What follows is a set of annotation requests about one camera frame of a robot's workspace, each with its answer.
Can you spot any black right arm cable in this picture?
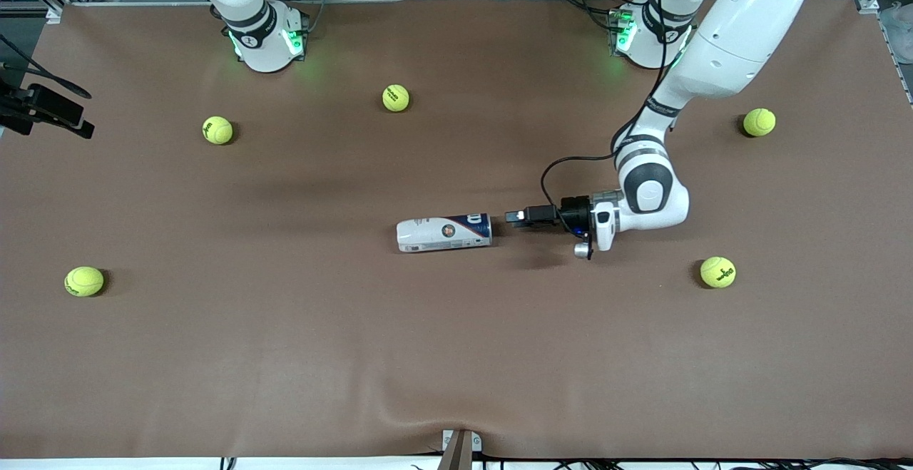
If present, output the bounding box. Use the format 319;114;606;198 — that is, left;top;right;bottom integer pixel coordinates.
0;34;93;100

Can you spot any metal table edge bracket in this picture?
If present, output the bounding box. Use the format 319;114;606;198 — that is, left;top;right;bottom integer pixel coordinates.
438;429;483;470

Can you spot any brown table cover mat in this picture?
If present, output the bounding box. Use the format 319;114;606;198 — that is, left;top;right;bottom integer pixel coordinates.
0;0;913;461

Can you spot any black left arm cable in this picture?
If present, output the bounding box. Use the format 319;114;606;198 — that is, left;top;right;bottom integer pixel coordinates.
540;0;714;218

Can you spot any white blue tennis ball can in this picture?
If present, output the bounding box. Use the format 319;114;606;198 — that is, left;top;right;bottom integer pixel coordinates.
396;213;493;253

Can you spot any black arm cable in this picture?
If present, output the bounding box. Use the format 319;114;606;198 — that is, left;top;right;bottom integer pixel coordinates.
0;34;93;100
540;0;714;218

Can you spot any white plastic bag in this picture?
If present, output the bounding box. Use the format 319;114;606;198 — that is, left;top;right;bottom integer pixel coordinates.
879;3;913;64

